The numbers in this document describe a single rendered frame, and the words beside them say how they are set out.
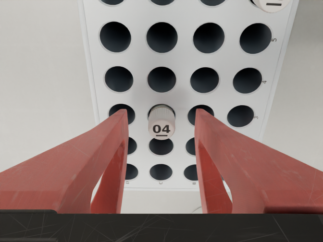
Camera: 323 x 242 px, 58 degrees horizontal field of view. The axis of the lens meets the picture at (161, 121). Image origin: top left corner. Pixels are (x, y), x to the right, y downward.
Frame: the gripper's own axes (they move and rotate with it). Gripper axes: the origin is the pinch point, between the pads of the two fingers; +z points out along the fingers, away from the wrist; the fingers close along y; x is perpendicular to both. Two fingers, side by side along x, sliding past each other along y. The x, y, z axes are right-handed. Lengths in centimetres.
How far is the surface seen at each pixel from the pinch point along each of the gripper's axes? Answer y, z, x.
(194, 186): -1.9, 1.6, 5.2
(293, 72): -7.6, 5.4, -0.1
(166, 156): -0.3, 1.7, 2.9
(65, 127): 6.3, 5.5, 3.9
